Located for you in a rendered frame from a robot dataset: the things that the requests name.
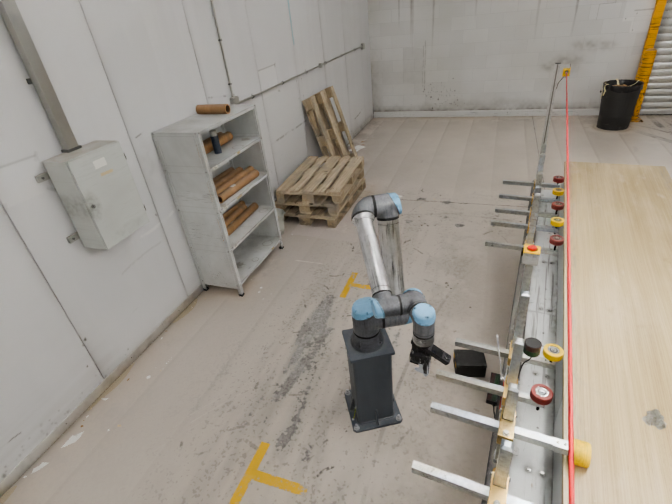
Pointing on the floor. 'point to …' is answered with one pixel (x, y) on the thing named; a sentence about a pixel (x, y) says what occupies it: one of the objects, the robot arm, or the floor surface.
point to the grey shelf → (210, 249)
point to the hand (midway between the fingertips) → (427, 374)
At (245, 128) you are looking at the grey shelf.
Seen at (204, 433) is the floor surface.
